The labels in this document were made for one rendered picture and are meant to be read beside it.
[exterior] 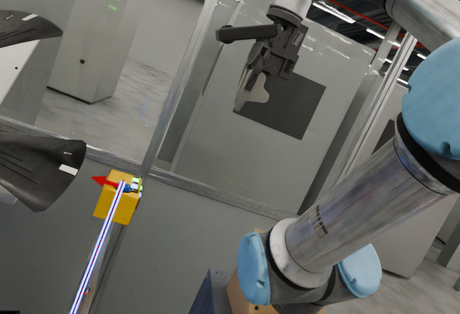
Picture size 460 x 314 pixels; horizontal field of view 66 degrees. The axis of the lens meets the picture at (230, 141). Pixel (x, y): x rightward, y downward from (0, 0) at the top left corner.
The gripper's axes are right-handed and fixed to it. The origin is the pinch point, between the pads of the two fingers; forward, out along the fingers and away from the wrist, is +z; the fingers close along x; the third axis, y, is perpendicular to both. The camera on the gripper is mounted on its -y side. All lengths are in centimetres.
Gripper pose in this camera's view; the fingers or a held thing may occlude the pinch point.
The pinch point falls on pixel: (235, 104)
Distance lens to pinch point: 74.2
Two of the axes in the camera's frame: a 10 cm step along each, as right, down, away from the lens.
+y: 9.0, 3.4, 2.6
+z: -3.9, 9.0, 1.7
